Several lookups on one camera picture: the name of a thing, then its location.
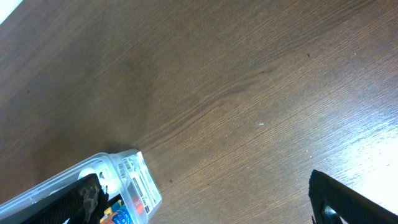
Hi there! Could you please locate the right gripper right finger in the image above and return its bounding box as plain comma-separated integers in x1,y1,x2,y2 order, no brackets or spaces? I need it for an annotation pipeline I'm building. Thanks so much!
308,170,397,224

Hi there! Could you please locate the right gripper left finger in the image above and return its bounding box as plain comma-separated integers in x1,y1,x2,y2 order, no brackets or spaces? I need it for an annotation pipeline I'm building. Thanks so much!
18,174,109,223

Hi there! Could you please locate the white squeeze bottle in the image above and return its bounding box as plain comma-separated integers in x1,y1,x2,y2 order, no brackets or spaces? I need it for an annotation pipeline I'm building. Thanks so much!
78,167,119,199

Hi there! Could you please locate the clear plastic container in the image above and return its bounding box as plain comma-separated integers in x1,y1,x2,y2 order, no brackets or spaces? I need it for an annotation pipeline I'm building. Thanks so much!
1,152,149,223

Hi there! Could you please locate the white green medicine box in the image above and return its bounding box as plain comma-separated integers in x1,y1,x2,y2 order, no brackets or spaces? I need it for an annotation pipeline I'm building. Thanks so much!
119,149,162,220

